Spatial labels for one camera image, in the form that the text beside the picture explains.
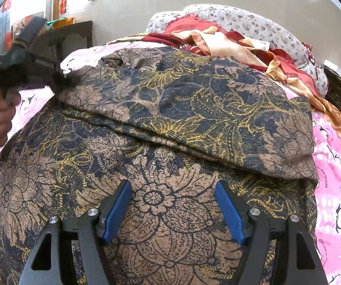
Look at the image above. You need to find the dark floral batik garment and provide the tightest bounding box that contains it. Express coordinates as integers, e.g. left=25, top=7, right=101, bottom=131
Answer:
left=0, top=46, right=320, bottom=285

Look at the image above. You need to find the dark wooden side table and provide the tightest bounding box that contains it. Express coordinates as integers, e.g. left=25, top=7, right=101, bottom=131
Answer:
left=32, top=21, right=93, bottom=62

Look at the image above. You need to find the pink penguin bed blanket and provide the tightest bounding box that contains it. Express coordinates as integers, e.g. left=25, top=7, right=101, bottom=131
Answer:
left=0, top=39, right=341, bottom=285

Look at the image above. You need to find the red and gold satin quilt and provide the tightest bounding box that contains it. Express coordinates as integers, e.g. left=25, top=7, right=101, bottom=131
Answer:
left=109, top=14, right=341, bottom=138

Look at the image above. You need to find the grey floral pillow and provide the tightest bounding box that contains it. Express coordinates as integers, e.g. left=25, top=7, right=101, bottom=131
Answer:
left=146, top=4, right=328, bottom=97

